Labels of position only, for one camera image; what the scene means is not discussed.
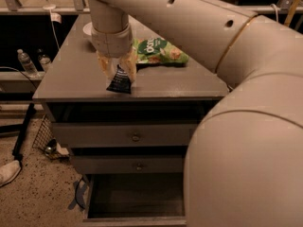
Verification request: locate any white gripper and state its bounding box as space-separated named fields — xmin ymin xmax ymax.
xmin=91 ymin=24 xmax=136 ymax=82

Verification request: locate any dark blue rxbar wrapper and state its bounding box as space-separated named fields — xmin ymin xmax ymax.
xmin=106 ymin=65 xmax=132 ymax=94

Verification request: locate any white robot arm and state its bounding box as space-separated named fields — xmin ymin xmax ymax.
xmin=90 ymin=0 xmax=303 ymax=227

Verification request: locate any grey top drawer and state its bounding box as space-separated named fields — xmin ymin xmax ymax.
xmin=52 ymin=123 xmax=197 ymax=148

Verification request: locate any grey drawer cabinet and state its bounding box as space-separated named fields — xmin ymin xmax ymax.
xmin=34 ymin=15 xmax=227 ymax=227

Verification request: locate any grey middle drawer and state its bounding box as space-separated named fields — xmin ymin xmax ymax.
xmin=71 ymin=155 xmax=184 ymax=174

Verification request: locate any grey open bottom drawer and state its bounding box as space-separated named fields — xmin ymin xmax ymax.
xmin=80 ymin=173 xmax=187 ymax=227

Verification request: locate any green snack bag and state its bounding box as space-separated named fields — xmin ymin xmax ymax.
xmin=134 ymin=37 xmax=189 ymax=64

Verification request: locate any white ceramic bowl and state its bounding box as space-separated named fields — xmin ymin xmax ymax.
xmin=82 ymin=23 xmax=92 ymax=36

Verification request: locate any clear plastic water bottle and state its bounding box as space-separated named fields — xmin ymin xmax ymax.
xmin=17 ymin=49 xmax=39 ymax=78

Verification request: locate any black pole stand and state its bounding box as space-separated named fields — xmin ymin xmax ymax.
xmin=12 ymin=103 xmax=36 ymax=161

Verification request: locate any white shoe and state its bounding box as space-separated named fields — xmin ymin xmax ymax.
xmin=0 ymin=160 xmax=21 ymax=186

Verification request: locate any wooden ladder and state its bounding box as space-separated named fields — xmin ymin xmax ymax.
xmin=284 ymin=0 xmax=300 ymax=26

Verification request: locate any white cable with tag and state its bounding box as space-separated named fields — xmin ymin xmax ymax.
xmin=36 ymin=0 xmax=62 ymax=51

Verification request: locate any black wire basket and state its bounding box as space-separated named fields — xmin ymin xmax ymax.
xmin=32 ymin=115 xmax=69 ymax=160

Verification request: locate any white cable on rail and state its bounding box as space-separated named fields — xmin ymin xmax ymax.
xmin=270 ymin=3 xmax=281 ymax=23

